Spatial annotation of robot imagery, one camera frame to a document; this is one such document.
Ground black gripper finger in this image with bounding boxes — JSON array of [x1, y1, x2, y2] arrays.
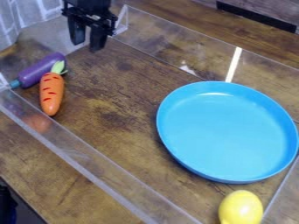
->
[[89, 26, 108, 52], [68, 17, 85, 46]]

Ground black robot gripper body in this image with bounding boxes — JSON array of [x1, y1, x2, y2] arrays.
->
[[61, 0, 117, 35]]

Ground purple toy eggplant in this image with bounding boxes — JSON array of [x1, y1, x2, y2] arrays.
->
[[9, 52, 65, 88]]

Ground orange toy carrot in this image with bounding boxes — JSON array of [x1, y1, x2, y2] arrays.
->
[[40, 60, 68, 116]]

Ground blue plastic plate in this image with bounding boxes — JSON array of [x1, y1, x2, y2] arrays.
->
[[156, 81, 299, 184]]

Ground yellow toy lemon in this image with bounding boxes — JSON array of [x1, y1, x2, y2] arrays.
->
[[219, 190, 264, 224]]

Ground clear acrylic corner bracket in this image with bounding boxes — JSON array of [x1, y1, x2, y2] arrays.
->
[[113, 5, 128, 36]]

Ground clear acrylic enclosure wall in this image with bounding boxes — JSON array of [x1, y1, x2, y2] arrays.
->
[[0, 0, 299, 224]]

